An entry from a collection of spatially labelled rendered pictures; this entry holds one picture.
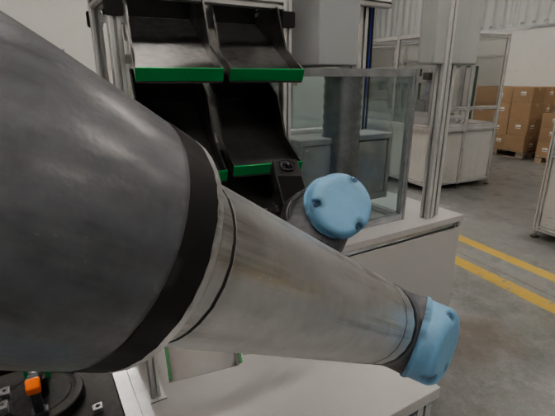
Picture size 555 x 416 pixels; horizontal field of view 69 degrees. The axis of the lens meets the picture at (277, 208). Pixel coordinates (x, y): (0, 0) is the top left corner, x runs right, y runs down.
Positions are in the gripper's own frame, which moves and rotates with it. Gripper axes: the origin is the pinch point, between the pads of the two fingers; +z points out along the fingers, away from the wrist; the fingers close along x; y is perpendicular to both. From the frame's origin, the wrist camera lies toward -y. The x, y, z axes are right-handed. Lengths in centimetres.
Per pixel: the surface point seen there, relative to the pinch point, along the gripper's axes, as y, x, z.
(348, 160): -33, 48, 76
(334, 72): -64, 38, 60
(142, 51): -26.9, -24.2, -10.6
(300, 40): -81, 28, 70
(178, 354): 24.8, -18.1, 4.5
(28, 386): 26.0, -40.0, -5.5
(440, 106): -60, 94, 76
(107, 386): 30.2, -30.8, 7.4
